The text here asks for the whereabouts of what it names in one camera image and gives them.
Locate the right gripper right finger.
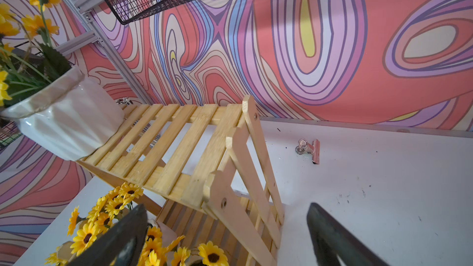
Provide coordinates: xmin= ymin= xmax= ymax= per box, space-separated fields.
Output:
xmin=306 ymin=203 xmax=387 ymax=266

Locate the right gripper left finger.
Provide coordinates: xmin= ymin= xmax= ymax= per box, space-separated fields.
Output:
xmin=69 ymin=204 xmax=148 ymax=266

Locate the sunflower pot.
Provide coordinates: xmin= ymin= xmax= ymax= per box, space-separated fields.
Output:
xmin=1 ymin=0 xmax=124 ymax=161
xmin=45 ymin=182 xmax=230 ymax=266

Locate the wooden two-tier shelf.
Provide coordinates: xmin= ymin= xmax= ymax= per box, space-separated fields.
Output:
xmin=79 ymin=96 xmax=285 ymax=266

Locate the side black wire basket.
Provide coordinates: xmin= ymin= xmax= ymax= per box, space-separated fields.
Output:
xmin=0 ymin=119 xmax=22 ymax=150

